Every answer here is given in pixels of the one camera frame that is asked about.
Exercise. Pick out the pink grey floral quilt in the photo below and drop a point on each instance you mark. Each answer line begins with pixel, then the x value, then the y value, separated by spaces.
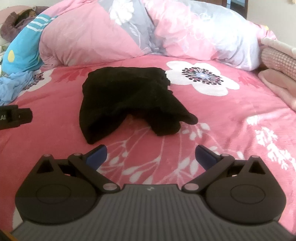
pixel 92 34

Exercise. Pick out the purple brown cloth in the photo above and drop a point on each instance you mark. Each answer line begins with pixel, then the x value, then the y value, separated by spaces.
pixel 13 23

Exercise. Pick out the pale pink folded blanket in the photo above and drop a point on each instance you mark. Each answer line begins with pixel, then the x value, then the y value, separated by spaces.
pixel 282 85

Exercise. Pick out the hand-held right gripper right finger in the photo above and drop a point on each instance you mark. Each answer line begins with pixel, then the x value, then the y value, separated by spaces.
pixel 204 156

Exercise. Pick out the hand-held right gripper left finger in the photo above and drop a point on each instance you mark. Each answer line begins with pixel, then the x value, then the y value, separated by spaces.
pixel 98 154

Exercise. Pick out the pink knitted blanket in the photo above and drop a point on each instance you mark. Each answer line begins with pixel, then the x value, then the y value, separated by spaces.
pixel 282 60

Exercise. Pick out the white folded blanket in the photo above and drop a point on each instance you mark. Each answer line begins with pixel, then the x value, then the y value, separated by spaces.
pixel 277 44

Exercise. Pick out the light blue garment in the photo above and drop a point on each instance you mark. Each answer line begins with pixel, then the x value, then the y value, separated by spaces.
pixel 13 85

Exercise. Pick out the wooden door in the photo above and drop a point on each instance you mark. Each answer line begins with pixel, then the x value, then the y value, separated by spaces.
pixel 235 7

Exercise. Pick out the black t-shirt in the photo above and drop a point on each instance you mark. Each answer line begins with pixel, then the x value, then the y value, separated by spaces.
pixel 120 99

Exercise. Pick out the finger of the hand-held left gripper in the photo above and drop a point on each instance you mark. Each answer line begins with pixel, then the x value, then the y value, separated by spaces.
pixel 25 115

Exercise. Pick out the blue cartoon pillow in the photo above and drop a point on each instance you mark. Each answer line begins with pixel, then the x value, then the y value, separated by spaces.
pixel 23 46

